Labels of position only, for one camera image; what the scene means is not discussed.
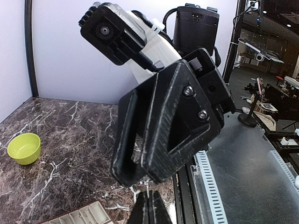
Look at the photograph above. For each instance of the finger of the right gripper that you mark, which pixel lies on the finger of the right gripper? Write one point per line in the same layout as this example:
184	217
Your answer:
132	115
159	159

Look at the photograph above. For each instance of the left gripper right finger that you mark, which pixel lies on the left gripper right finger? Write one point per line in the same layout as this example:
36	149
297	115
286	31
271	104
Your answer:
157	211

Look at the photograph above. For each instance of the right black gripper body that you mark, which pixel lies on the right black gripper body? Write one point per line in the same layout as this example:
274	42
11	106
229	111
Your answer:
201	58

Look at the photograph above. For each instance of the beige jewelry tray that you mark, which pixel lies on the beige jewelry tray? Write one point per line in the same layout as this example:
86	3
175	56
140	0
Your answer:
92	213

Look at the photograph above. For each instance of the white slotted cable duct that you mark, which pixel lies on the white slotted cable duct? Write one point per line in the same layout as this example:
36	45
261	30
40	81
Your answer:
214	198

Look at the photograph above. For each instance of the green plastic bowl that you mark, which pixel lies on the green plastic bowl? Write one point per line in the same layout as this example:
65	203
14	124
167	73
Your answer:
25	149

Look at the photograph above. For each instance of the black front rail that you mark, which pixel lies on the black front rail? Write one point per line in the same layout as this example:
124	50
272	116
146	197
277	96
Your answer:
186	203

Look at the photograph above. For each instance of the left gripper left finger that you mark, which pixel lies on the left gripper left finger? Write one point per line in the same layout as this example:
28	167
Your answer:
140	212

